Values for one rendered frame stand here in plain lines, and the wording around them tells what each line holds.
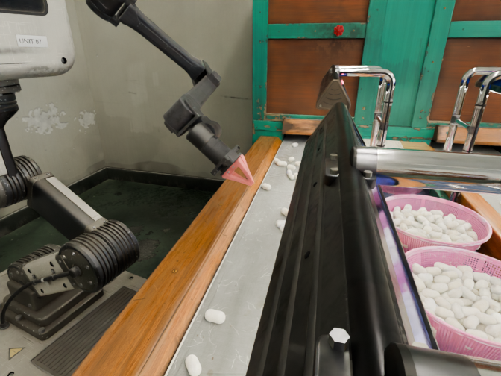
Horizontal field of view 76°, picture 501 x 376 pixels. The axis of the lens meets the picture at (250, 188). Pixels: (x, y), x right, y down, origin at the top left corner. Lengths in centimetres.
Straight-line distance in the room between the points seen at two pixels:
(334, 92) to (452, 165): 60
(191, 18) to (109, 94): 100
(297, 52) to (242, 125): 112
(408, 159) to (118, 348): 49
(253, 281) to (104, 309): 54
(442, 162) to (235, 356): 44
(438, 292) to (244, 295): 37
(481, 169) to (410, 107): 143
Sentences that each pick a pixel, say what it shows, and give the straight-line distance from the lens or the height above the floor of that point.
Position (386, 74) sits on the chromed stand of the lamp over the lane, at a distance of 102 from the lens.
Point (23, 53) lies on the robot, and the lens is 84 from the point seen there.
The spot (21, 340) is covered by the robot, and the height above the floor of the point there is 48.
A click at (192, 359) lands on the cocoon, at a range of 54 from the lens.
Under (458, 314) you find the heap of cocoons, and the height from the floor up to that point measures 74.
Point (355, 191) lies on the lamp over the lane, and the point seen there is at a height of 111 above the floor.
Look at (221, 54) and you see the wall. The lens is 256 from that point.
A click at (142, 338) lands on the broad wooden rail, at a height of 76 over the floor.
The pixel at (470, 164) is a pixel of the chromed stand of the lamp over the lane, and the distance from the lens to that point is 21.
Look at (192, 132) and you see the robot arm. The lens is 81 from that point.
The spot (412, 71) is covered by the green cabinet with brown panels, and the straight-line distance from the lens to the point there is 162.
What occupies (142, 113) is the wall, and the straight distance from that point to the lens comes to 296.
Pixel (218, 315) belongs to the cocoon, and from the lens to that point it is 59.
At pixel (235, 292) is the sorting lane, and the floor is 74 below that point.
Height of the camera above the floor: 118
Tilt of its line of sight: 24 degrees down
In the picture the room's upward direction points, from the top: straight up
